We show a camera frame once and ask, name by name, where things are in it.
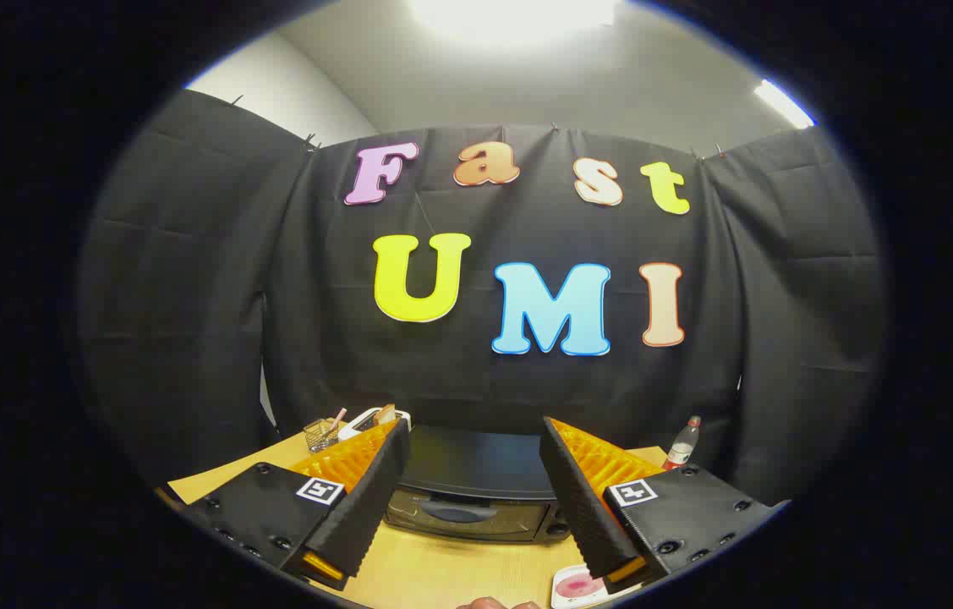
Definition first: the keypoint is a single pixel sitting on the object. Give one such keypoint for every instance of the black toaster oven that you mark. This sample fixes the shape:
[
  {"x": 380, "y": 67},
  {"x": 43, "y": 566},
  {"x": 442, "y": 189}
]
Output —
[{"x": 476, "y": 465}]

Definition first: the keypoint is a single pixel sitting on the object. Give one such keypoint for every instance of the clear bottle red label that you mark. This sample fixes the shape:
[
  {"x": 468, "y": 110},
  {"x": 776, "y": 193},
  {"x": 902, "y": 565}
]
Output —
[{"x": 682, "y": 444}]

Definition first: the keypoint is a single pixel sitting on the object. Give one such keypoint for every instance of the white square plate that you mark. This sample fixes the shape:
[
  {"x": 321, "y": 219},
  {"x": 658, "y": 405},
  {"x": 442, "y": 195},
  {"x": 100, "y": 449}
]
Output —
[{"x": 565, "y": 599}]

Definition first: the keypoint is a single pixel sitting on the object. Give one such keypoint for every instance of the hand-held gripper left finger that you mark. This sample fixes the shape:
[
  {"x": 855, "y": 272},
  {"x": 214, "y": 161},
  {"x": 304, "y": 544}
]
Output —
[{"x": 366, "y": 507}]

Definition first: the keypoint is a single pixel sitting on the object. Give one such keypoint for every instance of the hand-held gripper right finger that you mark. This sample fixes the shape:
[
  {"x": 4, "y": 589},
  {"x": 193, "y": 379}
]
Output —
[{"x": 582, "y": 507}]

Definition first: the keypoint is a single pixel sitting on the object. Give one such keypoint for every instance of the pink meat slice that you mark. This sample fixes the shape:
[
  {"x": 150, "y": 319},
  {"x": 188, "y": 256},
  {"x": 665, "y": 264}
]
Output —
[{"x": 577, "y": 584}]

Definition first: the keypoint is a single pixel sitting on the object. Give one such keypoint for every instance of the narrow ceiling light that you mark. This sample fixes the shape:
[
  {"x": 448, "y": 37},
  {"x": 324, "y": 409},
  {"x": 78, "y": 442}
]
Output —
[{"x": 783, "y": 103}]

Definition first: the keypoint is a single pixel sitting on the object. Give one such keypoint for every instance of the brown bread slice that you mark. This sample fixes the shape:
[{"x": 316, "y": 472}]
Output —
[{"x": 385, "y": 414}]

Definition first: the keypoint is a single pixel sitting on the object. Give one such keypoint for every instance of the large ceiling light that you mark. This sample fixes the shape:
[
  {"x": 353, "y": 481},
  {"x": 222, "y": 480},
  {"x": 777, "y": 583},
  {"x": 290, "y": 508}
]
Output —
[{"x": 514, "y": 17}]

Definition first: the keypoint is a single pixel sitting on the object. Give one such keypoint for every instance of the white bread toaster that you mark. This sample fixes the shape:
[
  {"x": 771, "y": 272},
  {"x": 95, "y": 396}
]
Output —
[{"x": 358, "y": 425}]

